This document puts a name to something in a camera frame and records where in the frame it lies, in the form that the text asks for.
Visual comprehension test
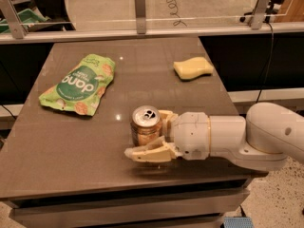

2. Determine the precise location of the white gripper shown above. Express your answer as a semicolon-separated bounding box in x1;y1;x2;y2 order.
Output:
124;110;210;163

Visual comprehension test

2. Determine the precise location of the orange soda can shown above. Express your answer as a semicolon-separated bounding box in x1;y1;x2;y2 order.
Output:
130;105;162;146

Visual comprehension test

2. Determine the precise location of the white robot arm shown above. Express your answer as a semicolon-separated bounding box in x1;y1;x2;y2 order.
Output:
124;103;304;171

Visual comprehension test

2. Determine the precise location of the yellow sponge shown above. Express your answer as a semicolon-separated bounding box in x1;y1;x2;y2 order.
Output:
173;57;214;80

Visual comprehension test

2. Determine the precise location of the grey table drawer front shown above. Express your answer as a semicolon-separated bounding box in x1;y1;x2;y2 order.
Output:
10;188;250;228

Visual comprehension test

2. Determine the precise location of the green snack bag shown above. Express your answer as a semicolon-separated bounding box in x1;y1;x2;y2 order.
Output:
39;54;116;116

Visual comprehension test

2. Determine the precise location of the blue perforated box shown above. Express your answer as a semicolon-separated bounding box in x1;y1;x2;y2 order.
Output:
223;217;254;228

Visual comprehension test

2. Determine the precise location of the clear glass barrier panel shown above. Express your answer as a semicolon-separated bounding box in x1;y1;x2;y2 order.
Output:
0;0;304;33

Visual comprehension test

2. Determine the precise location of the green tray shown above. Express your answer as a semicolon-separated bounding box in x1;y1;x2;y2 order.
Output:
0;9;48;33

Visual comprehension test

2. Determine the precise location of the coiled black cable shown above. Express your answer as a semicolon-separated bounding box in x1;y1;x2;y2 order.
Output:
159;0;188;28

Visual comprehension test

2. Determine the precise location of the middle metal bracket post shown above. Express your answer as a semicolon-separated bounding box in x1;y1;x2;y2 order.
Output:
134;0;146;34

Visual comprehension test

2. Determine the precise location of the metal bracket post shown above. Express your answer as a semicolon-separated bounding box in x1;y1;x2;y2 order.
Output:
249;0;270;29
0;0;27;39
134;0;146;34

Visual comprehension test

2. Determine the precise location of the right metal bracket post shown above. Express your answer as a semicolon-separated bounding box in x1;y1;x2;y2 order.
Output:
249;0;270;29

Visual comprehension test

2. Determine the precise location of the left metal bracket post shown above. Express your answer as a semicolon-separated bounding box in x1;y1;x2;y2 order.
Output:
0;0;27;39

